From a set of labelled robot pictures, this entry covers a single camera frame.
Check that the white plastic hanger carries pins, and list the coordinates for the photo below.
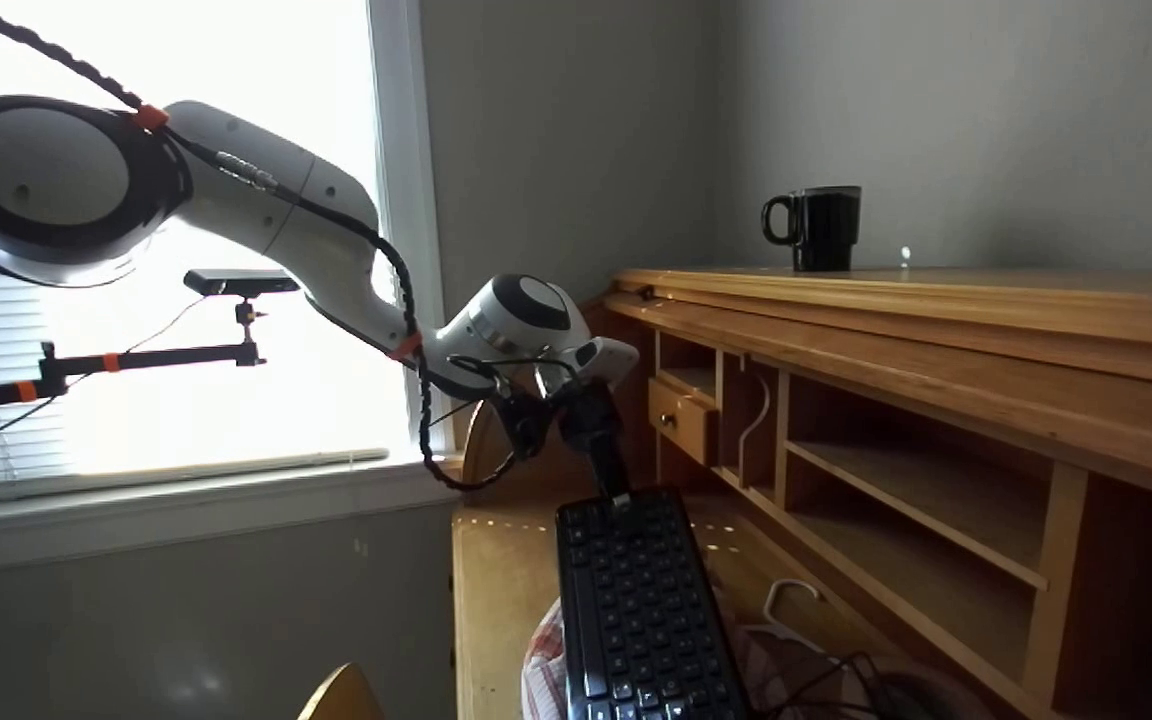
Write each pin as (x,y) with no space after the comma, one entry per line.
(786,600)

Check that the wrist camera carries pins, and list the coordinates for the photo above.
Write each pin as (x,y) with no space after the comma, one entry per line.
(526,425)

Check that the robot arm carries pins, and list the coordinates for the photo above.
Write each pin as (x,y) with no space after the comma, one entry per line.
(266,205)

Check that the window with white blinds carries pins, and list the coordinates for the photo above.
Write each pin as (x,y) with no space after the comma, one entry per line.
(266,60)

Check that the wooden desk hutch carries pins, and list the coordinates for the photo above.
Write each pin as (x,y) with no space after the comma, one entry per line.
(936,350)

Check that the small wooden drawer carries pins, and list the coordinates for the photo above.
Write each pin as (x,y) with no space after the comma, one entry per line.
(684,420)

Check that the black mug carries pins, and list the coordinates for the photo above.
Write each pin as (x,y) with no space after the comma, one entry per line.
(826,228)

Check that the wooden chair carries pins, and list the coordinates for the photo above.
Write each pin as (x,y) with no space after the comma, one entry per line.
(341,698)

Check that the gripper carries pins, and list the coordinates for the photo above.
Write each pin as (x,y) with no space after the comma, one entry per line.
(588,418)

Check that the red white checkered cloth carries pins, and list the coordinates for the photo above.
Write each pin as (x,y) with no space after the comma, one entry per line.
(546,665)

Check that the black keyboard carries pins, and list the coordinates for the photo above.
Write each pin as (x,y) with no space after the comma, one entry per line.
(641,610)

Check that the camera on mount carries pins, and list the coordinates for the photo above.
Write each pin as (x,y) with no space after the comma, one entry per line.
(236,283)

